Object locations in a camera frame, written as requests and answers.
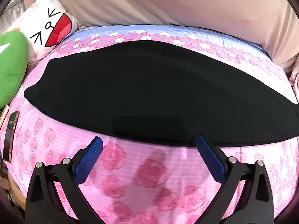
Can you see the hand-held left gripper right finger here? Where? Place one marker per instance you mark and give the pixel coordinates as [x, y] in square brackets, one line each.
[210, 158]

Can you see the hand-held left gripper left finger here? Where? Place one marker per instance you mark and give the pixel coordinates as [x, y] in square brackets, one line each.
[90, 158]

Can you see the black pants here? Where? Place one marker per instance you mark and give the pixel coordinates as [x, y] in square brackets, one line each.
[140, 86]

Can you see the pink floral bed sheet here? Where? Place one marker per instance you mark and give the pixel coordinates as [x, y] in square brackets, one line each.
[149, 168]

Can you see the pink framed smartphone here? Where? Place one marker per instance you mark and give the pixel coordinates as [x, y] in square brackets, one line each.
[10, 137]

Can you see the green plush toy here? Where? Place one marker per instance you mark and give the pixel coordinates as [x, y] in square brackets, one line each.
[11, 67]

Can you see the cartoon face pillow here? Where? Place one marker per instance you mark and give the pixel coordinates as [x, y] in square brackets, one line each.
[39, 25]

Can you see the beige duvet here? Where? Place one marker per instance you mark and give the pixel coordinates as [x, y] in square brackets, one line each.
[186, 2]

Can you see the wooden bed frame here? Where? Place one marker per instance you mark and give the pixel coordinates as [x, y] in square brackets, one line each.
[18, 197]

